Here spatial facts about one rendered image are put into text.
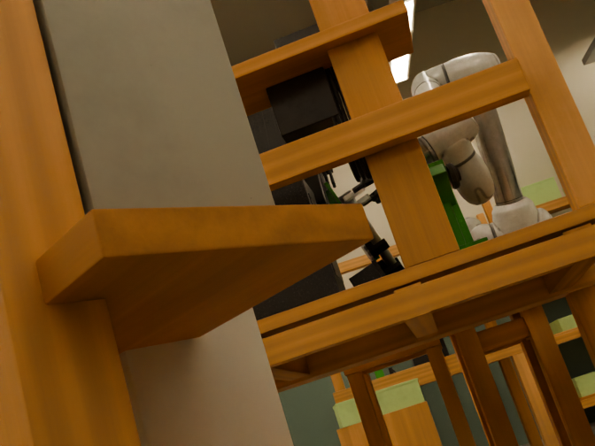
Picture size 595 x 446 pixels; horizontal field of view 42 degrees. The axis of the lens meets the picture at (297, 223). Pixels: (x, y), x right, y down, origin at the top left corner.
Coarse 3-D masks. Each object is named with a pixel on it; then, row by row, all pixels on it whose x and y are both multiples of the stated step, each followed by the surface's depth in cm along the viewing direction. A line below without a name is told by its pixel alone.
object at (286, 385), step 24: (504, 288) 238; (528, 288) 237; (576, 288) 234; (456, 312) 239; (480, 312) 238; (504, 312) 237; (384, 336) 242; (408, 336) 241; (432, 336) 239; (312, 360) 245; (336, 360) 244; (360, 360) 242; (288, 384) 245
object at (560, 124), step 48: (336, 0) 209; (528, 0) 198; (336, 48) 206; (528, 48) 196; (384, 96) 200; (528, 96) 196; (576, 144) 188; (384, 192) 195; (432, 192) 192; (576, 192) 185; (432, 240) 190
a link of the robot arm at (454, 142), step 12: (468, 120) 227; (432, 132) 228; (444, 132) 227; (456, 132) 226; (468, 132) 227; (432, 144) 227; (444, 144) 227; (456, 144) 227; (468, 144) 229; (444, 156) 229; (456, 156) 228; (468, 156) 229
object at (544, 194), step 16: (528, 192) 738; (544, 192) 735; (544, 208) 723; (560, 208) 764; (560, 320) 703; (560, 336) 693; (576, 336) 691; (576, 384) 689; (592, 384) 688; (592, 400) 676
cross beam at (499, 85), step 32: (512, 64) 190; (416, 96) 194; (448, 96) 192; (480, 96) 190; (512, 96) 189; (352, 128) 195; (384, 128) 193; (416, 128) 192; (288, 160) 197; (320, 160) 195; (352, 160) 198
